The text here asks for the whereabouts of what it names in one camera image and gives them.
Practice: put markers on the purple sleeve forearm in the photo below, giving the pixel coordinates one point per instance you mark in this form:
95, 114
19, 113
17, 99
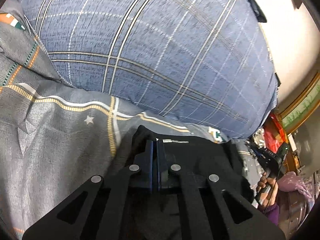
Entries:
272, 213

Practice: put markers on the gold framed picture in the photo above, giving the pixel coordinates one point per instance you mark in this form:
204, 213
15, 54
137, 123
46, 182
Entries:
302, 107

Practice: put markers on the black pants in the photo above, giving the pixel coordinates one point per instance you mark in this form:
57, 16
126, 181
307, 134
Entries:
150, 214

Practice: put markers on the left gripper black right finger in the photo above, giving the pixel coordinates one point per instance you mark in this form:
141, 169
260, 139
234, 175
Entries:
214, 198

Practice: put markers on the red packaging clutter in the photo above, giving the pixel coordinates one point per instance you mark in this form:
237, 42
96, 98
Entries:
274, 133

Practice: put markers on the grey patterned bed sheet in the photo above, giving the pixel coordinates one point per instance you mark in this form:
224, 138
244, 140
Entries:
54, 136

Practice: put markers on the blue plaid pillow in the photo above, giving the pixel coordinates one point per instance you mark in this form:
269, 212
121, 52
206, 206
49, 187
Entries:
203, 62

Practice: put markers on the person's right hand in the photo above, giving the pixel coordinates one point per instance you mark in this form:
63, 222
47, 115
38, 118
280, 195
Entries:
267, 198

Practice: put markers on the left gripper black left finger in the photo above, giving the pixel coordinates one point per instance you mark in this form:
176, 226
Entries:
96, 209

